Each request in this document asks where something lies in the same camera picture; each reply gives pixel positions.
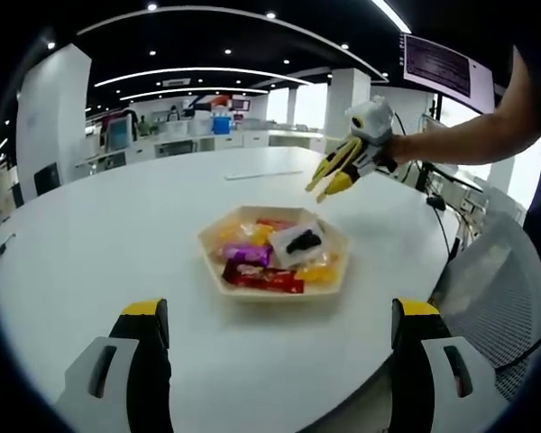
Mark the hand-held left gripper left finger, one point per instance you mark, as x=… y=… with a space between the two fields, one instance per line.
x=117 y=388

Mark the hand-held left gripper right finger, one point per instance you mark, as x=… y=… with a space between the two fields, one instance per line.
x=446 y=388

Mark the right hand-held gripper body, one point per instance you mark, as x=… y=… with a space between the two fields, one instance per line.
x=374 y=119

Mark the short red snack bar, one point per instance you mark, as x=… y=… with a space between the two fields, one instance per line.
x=275 y=223

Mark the clear packet with black snack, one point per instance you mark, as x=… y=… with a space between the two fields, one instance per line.
x=297 y=245

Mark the orange candy packet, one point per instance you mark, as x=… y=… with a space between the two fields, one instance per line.
x=259 y=232
x=318 y=270
x=232 y=232

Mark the purple snack packet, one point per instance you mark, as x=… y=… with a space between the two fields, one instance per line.
x=247 y=252

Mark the long red snack bar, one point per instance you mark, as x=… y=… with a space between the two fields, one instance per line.
x=263 y=277

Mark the cream hexagonal tray container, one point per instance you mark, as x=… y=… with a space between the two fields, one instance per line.
x=275 y=296

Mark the person's right hand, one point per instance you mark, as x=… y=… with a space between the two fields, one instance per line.
x=399 y=151

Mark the black monitor stand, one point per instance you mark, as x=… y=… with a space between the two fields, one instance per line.
x=437 y=106

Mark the white cabinet row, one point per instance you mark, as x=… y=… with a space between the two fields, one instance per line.
x=252 y=137

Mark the small black device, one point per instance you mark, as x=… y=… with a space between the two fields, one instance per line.
x=436 y=202

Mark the large monitor screen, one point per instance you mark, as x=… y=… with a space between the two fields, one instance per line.
x=446 y=67

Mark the grey mesh office chair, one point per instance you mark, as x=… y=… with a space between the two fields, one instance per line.
x=491 y=293

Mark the ceiling light strip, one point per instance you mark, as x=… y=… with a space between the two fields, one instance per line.
x=207 y=71
x=394 y=13
x=194 y=92

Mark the blue storage box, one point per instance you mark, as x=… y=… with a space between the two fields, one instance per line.
x=221 y=126

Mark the ceiling air vent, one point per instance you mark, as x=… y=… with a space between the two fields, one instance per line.
x=176 y=82

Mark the light blue panel machine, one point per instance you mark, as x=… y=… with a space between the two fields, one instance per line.
x=120 y=133

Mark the black office chair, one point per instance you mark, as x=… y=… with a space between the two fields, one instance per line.
x=18 y=197
x=47 y=179

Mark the ceiling spot lights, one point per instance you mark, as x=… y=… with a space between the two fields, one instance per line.
x=152 y=6

